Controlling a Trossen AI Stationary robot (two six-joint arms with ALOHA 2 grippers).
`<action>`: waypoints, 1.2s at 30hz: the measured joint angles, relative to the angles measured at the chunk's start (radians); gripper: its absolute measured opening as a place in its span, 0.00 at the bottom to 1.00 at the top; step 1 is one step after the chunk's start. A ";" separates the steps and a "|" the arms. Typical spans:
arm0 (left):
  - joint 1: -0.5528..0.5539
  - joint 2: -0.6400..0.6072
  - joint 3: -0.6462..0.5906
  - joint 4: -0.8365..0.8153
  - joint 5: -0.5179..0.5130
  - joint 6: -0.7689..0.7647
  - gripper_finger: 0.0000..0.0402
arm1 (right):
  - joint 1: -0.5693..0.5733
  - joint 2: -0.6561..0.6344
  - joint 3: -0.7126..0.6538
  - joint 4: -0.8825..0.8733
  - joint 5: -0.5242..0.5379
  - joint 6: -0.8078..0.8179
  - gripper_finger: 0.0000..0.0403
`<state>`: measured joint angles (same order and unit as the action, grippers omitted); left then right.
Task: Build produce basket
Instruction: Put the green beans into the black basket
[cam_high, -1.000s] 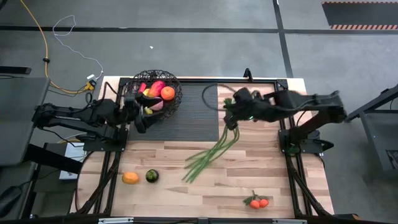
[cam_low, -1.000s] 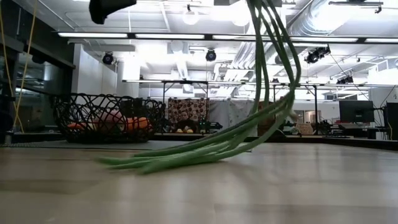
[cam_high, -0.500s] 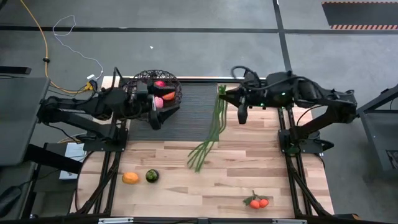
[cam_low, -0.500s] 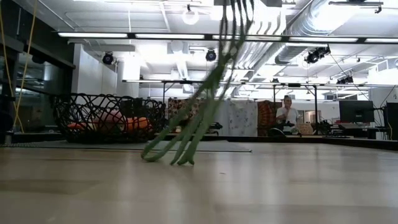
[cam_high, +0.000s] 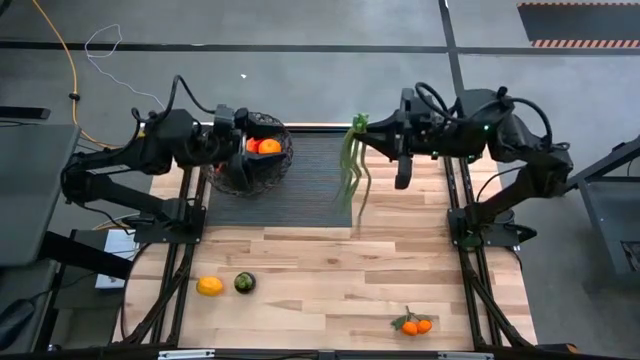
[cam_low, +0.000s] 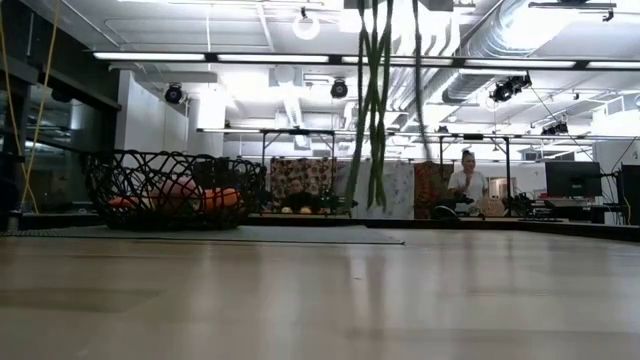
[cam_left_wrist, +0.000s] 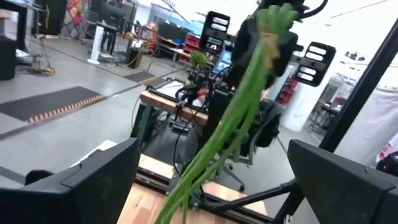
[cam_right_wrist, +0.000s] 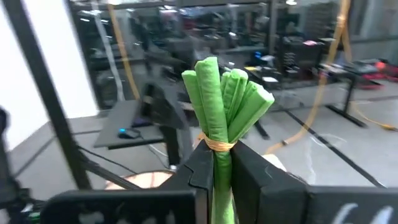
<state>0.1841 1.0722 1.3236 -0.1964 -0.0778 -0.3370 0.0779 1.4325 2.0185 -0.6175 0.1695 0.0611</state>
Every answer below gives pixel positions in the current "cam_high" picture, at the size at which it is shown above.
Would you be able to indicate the black rounded object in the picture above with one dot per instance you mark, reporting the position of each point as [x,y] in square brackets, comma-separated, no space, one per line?
[15,325]

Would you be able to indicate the round orange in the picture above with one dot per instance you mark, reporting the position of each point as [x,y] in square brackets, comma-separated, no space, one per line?
[270,146]

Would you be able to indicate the leafy twig with two tangerines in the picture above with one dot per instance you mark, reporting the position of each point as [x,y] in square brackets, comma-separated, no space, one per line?
[410,328]

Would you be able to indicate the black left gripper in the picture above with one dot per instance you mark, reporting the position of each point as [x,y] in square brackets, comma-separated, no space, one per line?
[220,147]

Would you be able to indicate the green long beans bunch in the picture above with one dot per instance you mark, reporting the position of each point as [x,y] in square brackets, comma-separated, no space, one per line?
[360,122]

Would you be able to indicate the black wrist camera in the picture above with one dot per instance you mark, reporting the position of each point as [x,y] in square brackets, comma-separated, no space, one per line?
[411,105]
[225,117]

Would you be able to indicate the dark green round fruit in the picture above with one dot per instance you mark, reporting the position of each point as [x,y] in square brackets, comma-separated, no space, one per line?
[244,283]

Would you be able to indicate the black flat bar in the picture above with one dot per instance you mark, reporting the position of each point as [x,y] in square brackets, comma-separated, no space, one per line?
[25,113]

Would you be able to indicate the black desk beam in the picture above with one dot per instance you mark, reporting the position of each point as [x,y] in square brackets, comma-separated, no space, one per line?
[85,255]

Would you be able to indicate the white metal bracket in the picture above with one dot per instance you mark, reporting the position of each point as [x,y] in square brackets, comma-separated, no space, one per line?
[185,354]
[465,356]

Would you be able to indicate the dark grey woven placemat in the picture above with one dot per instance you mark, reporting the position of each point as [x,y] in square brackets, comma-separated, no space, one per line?
[310,200]

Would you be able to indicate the black mat with striped edge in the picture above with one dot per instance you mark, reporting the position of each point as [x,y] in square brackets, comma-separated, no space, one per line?
[575,22]

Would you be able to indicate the grey side desk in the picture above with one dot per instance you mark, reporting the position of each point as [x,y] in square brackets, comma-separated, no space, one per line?
[30,200]

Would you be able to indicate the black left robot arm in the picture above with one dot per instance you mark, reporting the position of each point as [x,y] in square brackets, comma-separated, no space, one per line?
[125,195]

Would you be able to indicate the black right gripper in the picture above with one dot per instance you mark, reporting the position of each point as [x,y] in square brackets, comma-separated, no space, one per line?
[425,132]

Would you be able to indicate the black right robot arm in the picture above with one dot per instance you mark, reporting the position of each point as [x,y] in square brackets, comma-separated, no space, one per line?
[540,175]

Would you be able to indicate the white box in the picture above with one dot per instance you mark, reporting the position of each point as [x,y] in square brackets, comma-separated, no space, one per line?
[117,245]

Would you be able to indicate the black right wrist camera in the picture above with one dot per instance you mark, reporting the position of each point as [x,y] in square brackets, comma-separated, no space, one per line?
[411,105]

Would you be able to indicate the yellow orange lemon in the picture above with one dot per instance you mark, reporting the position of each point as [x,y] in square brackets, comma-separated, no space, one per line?
[210,286]

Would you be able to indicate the grey metal stand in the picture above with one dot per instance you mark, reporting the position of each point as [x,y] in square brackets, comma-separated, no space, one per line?
[605,215]

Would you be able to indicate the black table frame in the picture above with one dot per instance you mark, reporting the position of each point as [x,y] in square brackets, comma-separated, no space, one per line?
[275,356]

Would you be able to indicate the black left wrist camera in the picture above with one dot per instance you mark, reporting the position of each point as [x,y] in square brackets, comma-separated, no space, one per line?
[225,117]

